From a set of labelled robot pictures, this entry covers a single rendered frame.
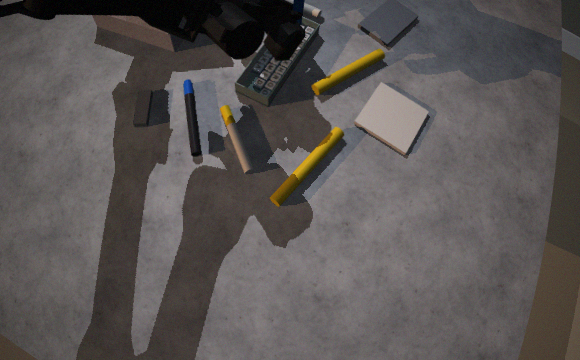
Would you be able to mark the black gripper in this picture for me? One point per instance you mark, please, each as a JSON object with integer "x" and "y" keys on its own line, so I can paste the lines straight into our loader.
{"x": 284, "y": 34}

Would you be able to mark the blue tapered rod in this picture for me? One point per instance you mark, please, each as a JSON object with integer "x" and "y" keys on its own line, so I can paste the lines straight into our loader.
{"x": 299, "y": 6}

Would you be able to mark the beige flat square panel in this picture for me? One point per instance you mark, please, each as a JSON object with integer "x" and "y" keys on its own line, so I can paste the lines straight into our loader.
{"x": 392, "y": 118}

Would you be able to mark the grey cylinder with tan tip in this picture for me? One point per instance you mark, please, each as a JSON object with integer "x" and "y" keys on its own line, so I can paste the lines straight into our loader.
{"x": 309, "y": 10}

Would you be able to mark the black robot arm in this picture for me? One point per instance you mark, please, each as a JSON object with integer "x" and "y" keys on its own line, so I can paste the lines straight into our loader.
{"x": 232, "y": 29}

